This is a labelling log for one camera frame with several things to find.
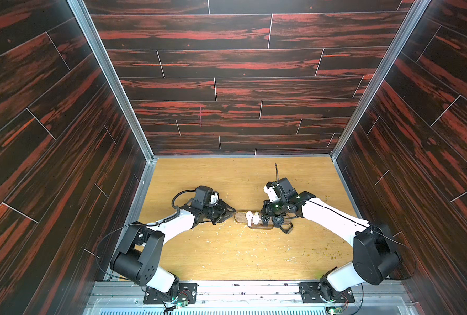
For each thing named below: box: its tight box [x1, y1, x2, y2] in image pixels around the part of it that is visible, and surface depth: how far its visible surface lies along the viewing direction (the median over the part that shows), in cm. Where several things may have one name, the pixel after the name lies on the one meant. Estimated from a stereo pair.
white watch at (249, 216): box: [245, 210, 254, 228], surface depth 87 cm
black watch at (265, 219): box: [261, 214, 271, 228], surface depth 86 cm
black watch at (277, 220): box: [272, 215, 285, 229], surface depth 86 cm
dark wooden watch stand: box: [234, 211, 293, 230], surface depth 86 cm
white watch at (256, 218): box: [252, 211, 261, 226], surface depth 86 cm
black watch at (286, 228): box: [280, 221, 294, 235], surface depth 91 cm
